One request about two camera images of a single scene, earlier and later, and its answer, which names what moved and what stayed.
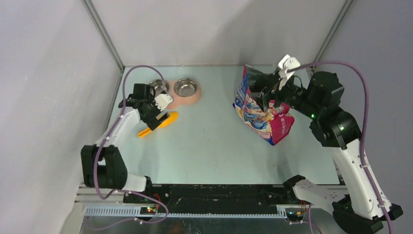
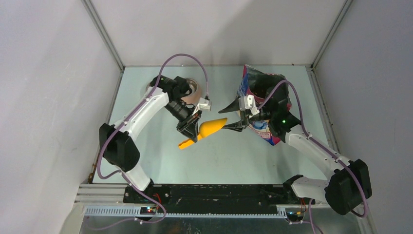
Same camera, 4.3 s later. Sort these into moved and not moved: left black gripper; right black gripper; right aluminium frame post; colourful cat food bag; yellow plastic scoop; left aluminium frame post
Moved: yellow plastic scoop; left black gripper; right black gripper
Not moved: right aluminium frame post; colourful cat food bag; left aluminium frame post
